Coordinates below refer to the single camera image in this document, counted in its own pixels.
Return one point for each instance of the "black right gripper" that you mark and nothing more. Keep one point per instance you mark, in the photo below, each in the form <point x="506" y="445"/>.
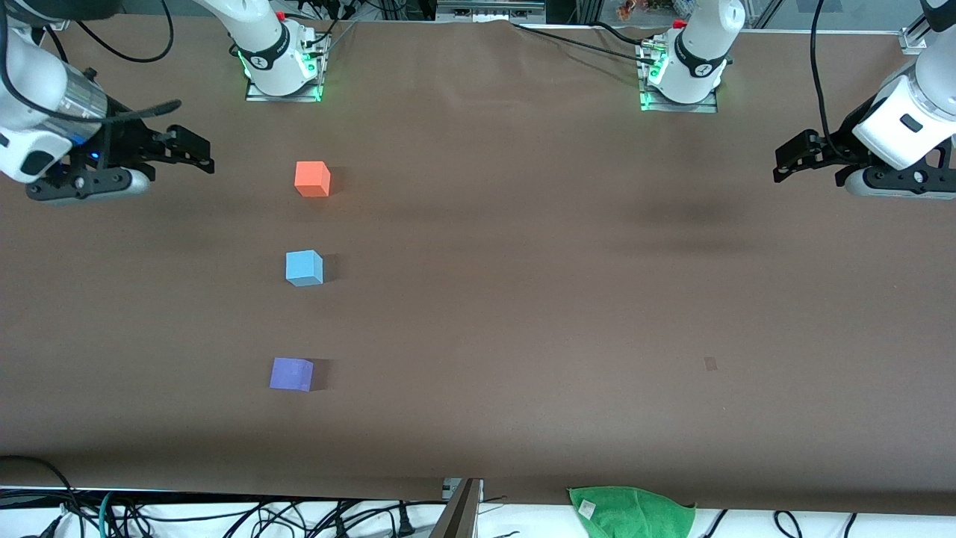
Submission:
<point x="127" y="139"/>

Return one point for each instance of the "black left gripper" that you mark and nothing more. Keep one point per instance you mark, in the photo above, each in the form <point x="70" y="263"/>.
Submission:
<point x="833" y="147"/>

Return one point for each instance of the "blue foam block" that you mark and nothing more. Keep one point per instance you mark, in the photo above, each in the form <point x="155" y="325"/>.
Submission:
<point x="304" y="269"/>

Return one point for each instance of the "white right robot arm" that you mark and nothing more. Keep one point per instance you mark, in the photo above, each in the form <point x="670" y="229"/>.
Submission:
<point x="261" y="37"/>

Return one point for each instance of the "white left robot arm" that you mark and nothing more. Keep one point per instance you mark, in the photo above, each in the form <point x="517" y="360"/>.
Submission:
<point x="702" y="45"/>

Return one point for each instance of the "orange foam block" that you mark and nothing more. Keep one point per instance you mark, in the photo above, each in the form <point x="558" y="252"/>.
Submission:
<point x="310" y="179"/>

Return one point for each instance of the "purple foam block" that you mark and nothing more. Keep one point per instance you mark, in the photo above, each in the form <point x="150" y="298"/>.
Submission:
<point x="291" y="373"/>

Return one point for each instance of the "colourful toy pile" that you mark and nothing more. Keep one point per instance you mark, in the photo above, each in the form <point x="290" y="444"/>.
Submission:
<point x="635" y="9"/>

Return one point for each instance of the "brown table cover sheet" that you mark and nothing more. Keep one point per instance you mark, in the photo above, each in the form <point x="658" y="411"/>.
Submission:
<point x="485" y="299"/>

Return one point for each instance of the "green cloth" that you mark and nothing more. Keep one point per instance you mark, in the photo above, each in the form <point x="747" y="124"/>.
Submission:
<point x="635" y="515"/>

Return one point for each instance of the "aluminium profile bar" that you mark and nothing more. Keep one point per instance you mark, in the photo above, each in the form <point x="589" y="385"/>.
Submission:
<point x="459" y="515"/>

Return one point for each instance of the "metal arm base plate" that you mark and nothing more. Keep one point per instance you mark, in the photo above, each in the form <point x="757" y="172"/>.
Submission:
<point x="306" y="97"/>
<point x="657" y="107"/>

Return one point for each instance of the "aluminium corner bracket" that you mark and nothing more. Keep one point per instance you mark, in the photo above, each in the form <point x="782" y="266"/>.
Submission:
<point x="913" y="41"/>

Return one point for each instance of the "aluminium frame rail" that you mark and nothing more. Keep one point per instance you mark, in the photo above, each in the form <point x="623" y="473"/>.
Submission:
<point x="489" y="11"/>

